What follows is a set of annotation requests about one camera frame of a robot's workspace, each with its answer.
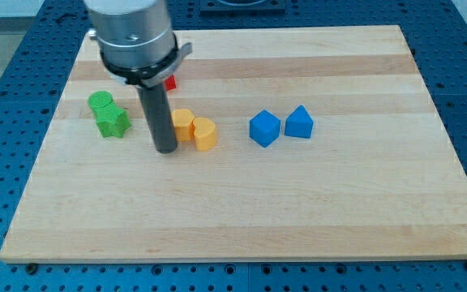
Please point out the red block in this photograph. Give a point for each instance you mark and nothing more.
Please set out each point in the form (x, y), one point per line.
(170, 83)

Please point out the yellow heart block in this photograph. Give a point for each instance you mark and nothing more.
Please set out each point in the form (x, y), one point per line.
(205, 134)

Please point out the green cylinder block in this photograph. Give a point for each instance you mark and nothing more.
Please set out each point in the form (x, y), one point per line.
(100, 102)

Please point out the wooden board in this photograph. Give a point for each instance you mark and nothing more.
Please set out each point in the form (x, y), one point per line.
(377, 180)

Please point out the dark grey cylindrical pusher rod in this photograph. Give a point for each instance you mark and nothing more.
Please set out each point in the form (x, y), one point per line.
(157, 112)

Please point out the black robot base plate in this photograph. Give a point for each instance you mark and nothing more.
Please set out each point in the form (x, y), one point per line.
(210, 7)

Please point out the blue cube block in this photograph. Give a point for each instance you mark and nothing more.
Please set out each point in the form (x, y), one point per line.
(264, 128)

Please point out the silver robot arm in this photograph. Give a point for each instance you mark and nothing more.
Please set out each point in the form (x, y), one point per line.
(137, 44)

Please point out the blue triangle block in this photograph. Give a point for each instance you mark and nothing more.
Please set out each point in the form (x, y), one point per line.
(299, 123)

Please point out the yellow hexagon block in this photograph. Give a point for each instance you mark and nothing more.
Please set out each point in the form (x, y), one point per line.
(183, 120)

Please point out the green star block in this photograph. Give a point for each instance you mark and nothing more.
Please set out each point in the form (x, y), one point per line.
(112, 120)

